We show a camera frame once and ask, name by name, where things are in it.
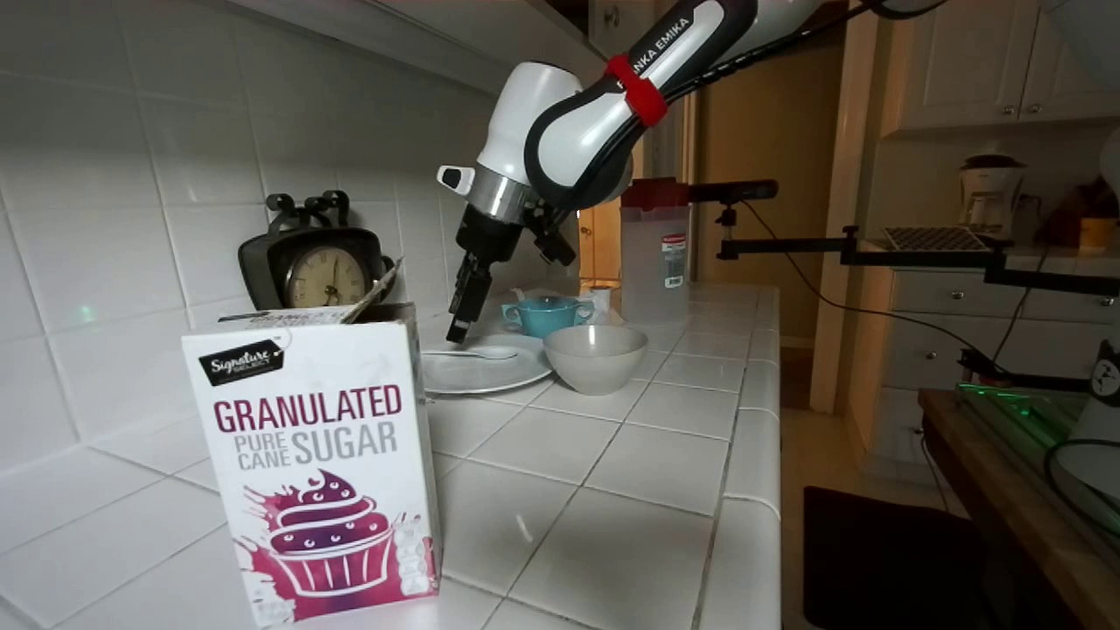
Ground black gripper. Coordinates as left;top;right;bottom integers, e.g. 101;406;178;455
446;202;524;349

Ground white round plate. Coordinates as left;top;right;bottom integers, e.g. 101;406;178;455
416;333;556;401

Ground teal cup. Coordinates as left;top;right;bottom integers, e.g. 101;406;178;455
501;290;600;343

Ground beige ceramic bowl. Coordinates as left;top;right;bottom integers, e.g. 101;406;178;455
540;317;650;395

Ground black alarm clock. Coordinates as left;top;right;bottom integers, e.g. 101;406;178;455
234;185;396;316

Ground clear pitcher with red lid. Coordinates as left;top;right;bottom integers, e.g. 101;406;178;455
618;175;696;325

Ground granulated sugar box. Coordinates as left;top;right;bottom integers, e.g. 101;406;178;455
178;256;446;630

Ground white base cabinets with drawers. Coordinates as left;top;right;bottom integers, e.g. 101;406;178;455
873;247;1120;472

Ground dark floor rug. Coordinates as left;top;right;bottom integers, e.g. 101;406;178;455
800;484;1010;630

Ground white coffee maker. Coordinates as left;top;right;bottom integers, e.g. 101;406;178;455
956;149;1032;245

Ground green striped mat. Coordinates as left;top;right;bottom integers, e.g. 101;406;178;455
960;379;1086;455

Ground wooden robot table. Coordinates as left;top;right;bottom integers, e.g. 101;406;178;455
918;386;1120;630

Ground brown box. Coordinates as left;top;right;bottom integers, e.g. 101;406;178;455
1074;214;1120;256

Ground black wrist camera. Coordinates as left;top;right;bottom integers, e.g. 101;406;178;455
530;195;582;269

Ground white wall cabinet over counter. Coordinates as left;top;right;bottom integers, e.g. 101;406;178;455
233;0;613;99

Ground red velcro strap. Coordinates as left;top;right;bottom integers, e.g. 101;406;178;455
604;51;674;129

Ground black stereo camera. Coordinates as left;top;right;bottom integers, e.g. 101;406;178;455
687;175;783;209

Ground black camera cable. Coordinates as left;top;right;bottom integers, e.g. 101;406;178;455
739;198;1013;379

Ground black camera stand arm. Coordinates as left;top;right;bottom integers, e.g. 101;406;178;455
716;202;1120;296

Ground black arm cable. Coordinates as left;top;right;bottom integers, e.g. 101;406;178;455
696;0;951;87

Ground white wall cabinets with knobs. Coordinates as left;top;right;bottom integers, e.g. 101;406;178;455
878;0;1120;141

